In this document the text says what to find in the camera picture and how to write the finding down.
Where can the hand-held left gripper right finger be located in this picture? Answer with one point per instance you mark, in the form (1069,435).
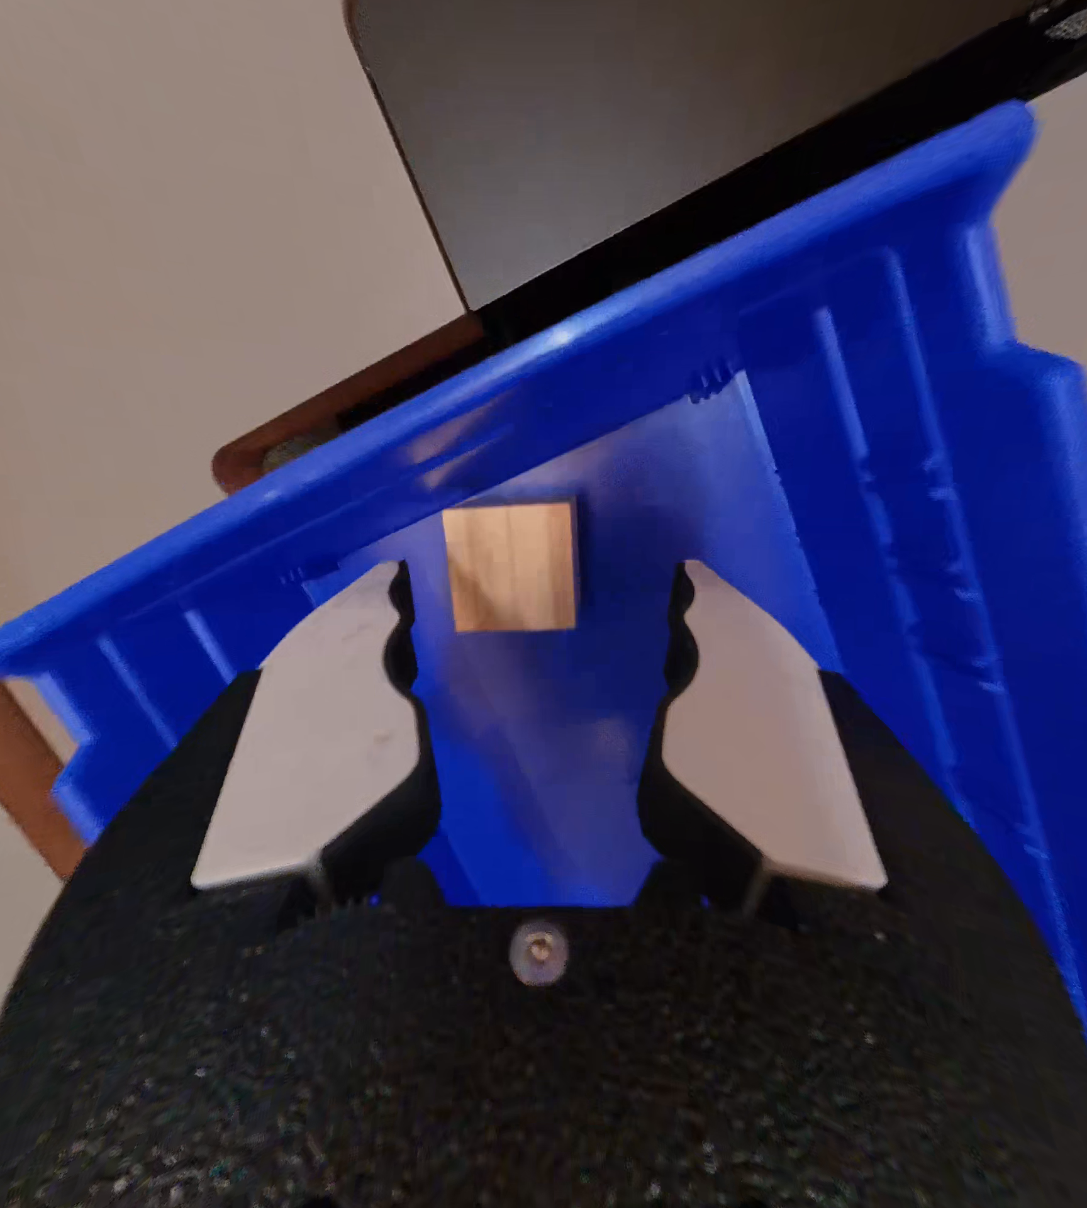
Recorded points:
(770,755)

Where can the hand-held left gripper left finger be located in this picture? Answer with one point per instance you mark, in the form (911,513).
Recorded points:
(317,755)

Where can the blue-striped wooden cube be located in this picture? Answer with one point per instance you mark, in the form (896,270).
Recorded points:
(511,566)

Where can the blue plastic storage bin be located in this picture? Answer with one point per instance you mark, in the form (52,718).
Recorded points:
(884,424)

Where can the black flat panel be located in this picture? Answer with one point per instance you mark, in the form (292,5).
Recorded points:
(647,122)

